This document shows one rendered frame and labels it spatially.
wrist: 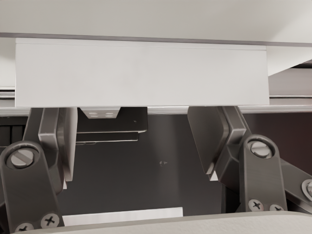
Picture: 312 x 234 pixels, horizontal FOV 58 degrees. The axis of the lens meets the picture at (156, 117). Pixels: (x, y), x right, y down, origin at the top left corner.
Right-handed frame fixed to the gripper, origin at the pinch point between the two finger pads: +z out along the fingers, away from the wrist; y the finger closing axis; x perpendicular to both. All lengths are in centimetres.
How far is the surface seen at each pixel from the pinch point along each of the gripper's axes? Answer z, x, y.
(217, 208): 22, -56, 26
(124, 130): 16.6, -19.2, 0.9
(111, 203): 25, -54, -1
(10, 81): 4.6, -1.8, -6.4
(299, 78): 26.1, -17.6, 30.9
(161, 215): 0.1, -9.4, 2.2
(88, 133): 16.9, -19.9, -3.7
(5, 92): 7.0, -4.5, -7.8
